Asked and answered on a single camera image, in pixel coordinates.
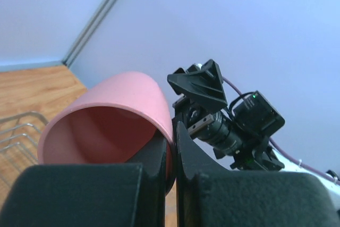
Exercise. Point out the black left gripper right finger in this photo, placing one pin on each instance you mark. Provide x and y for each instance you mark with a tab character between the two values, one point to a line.
210	195

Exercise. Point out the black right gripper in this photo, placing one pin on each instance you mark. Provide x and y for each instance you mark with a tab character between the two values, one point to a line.
241	130

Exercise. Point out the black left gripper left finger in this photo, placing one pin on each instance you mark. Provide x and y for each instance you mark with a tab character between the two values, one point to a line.
128	194

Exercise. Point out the pink plastic cup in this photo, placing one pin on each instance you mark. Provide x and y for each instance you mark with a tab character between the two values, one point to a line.
109	123

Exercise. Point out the metal wire dish rack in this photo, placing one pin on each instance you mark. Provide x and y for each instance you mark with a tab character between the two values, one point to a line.
19	140

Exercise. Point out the aluminium frame post right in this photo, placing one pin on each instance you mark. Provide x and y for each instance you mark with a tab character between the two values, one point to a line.
87	32

